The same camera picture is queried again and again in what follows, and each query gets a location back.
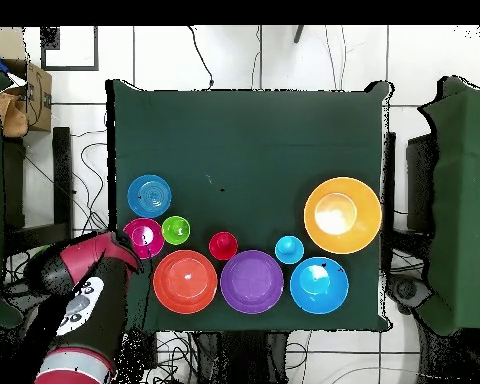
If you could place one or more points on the pink bowl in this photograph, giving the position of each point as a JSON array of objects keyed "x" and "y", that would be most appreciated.
[{"x": 138, "y": 234}]

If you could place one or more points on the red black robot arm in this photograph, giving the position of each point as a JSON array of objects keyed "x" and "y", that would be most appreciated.
[{"x": 88, "y": 252}]

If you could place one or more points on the red cup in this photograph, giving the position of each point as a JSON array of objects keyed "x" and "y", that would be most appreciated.
[{"x": 223, "y": 246}]

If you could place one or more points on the blue cup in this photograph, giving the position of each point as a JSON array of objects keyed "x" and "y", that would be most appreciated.
[{"x": 289, "y": 250}]

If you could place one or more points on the purple bowl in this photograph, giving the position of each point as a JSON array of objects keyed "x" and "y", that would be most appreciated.
[{"x": 252, "y": 282}]

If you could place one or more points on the dark green tablecloth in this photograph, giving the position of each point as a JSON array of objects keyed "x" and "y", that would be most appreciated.
[{"x": 244, "y": 140}]

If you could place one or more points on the small blue bowl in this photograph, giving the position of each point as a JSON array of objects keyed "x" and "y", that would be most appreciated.
[{"x": 149, "y": 196}]

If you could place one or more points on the orange bowl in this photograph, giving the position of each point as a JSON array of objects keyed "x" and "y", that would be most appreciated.
[{"x": 184, "y": 292}]

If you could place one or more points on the large blue bowl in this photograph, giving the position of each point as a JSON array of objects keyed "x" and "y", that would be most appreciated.
[{"x": 328, "y": 300}]

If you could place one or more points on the large yellow bowl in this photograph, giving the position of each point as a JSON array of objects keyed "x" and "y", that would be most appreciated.
[{"x": 364, "y": 236}]

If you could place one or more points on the black box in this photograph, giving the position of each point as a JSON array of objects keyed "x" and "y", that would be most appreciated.
[{"x": 420, "y": 180}]

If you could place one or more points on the dark grey caster foot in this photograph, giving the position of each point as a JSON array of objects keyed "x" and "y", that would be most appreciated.
[{"x": 407, "y": 290}]

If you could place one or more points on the dark grey rod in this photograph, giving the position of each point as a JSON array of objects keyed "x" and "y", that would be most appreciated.
[{"x": 298, "y": 34}]

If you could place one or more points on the light green plastic cup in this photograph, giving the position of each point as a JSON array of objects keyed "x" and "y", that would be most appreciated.
[{"x": 42, "y": 250}]

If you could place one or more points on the cardboard box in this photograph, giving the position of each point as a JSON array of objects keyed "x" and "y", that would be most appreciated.
[{"x": 40, "y": 100}]

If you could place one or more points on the brown paper bag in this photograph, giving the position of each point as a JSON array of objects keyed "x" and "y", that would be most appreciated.
[{"x": 12, "y": 120}]

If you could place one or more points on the black metal frame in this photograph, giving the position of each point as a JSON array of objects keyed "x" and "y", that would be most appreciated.
[{"x": 62, "y": 180}]

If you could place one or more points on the grey square frame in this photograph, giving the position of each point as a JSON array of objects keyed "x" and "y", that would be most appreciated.
[{"x": 50, "y": 40}]

